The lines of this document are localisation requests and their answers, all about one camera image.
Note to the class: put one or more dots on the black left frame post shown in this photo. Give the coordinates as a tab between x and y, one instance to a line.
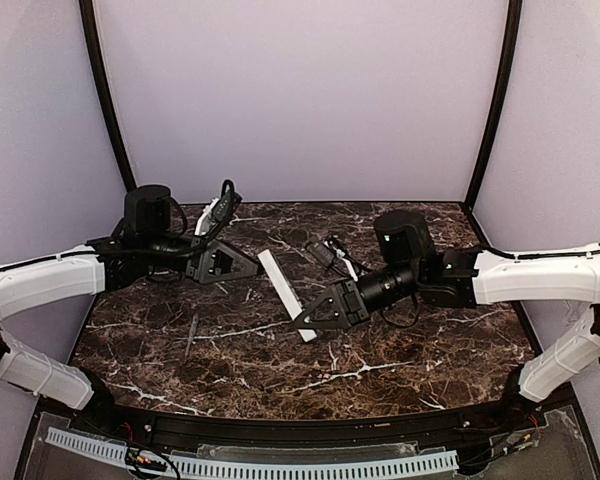
104	92

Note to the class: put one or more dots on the black front table rail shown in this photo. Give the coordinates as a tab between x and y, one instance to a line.
178	414

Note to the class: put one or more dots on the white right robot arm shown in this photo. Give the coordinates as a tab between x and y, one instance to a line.
467	278

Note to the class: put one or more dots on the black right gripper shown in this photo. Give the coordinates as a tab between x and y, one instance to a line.
351	302

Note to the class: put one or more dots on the black right frame post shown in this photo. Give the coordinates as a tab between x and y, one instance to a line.
505	64

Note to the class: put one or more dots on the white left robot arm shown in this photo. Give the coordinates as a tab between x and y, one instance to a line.
142	243

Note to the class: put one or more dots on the white remote control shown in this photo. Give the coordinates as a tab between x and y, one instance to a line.
280	283

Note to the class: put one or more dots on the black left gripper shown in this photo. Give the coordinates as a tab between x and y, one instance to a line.
195	265

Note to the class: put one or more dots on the white slotted cable duct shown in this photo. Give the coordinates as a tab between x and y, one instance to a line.
390	461

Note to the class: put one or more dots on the black frame post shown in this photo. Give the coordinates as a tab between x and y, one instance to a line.
505	64
104	92

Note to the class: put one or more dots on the metal tweezers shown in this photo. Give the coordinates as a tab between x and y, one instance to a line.
190	337

